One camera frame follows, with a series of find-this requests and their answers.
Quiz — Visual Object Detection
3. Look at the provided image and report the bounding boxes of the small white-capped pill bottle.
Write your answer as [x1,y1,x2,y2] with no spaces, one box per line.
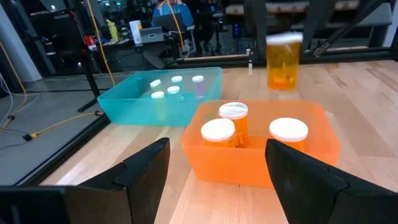
[170,75,184,90]
[166,86,184,103]

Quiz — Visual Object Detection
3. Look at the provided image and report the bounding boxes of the black aluminium frame rail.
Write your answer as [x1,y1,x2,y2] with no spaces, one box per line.
[15,116,111,187]

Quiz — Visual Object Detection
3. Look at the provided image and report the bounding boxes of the yellow-green drink bottle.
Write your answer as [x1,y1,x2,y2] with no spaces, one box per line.
[105,19,121,43]

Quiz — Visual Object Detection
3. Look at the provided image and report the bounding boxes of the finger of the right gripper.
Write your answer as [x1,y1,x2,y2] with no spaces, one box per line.
[243,0,268,62]
[302,0,336,55]

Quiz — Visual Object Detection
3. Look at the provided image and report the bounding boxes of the white cylindrical container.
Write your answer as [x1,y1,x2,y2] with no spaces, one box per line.
[128,20,143,45]

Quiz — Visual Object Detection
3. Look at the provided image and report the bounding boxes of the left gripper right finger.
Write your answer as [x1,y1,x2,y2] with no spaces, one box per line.
[265,138,398,224]

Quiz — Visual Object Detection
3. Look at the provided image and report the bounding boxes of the small teal pill bottle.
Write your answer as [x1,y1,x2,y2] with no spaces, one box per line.
[149,78,163,93]

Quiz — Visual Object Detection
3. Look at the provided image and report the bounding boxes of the large amber pill bottle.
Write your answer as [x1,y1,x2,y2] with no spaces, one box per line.
[269,117,309,153]
[218,101,249,149]
[200,118,237,149]
[266,32,304,91]

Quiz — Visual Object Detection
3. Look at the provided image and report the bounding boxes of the person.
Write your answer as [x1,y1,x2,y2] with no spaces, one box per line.
[150,0,195,35]

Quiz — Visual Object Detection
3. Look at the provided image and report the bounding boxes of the small yellow-green pill bottle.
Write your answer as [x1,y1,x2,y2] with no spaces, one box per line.
[150,91,167,122]

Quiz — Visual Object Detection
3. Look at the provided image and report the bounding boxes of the teal plastic bin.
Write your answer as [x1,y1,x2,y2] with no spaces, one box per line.
[96,67,223,128]

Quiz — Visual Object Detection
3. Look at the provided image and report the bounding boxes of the white-capped bottles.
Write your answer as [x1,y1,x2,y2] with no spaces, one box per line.
[192,75,205,100]

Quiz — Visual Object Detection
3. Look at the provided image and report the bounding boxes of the yellow hanging cable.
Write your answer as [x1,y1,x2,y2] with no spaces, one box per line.
[84,0,116,88]
[164,0,186,55]

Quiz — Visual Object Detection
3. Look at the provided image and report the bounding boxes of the grey storage box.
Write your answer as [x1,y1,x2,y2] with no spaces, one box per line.
[139,26,165,44]

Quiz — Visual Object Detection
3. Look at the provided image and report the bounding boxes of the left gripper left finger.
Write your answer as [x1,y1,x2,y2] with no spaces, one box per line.
[0,138,171,224]

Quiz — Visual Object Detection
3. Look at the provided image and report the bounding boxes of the yellow extension cable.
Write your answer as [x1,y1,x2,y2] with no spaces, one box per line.
[0,111,104,144]

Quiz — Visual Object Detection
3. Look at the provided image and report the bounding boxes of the black stand leg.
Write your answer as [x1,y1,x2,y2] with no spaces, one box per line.
[76,49,105,114]

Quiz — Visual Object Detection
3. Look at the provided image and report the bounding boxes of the red container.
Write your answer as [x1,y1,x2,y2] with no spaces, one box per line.
[83,35,97,50]

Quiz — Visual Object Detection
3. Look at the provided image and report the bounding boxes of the orange plastic bin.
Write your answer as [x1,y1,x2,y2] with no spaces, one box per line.
[181,99,342,189]

